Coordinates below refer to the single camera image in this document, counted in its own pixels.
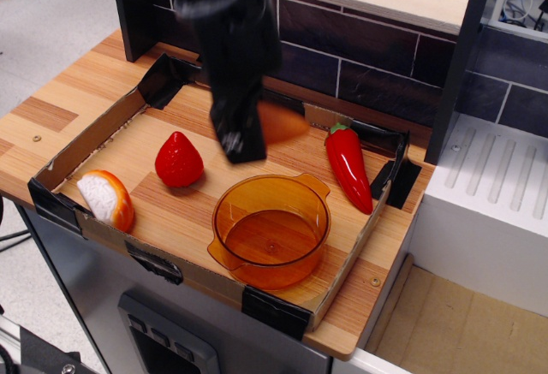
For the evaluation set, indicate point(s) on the white toy sink drainboard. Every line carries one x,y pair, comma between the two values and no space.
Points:
482,222

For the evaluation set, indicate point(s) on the grey toy oven panel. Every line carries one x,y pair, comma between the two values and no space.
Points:
162,345

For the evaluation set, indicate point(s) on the red plastic toy strawberry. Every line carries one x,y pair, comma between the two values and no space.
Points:
178,163

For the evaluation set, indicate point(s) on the orange transparent plastic pot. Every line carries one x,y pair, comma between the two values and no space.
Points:
269,231

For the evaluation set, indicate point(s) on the dark wooden post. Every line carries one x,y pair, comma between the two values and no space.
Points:
140,23

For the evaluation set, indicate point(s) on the cardboard fence with black tape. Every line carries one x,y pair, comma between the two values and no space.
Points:
172,227

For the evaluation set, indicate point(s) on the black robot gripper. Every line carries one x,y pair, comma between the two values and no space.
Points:
239,45

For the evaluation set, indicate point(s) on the orange plastic toy carrot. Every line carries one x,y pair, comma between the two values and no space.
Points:
280,124

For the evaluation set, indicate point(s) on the red plastic toy chili pepper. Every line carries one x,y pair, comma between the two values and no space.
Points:
345,156

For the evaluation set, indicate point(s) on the orange and white toy slice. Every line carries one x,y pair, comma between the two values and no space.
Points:
107,198

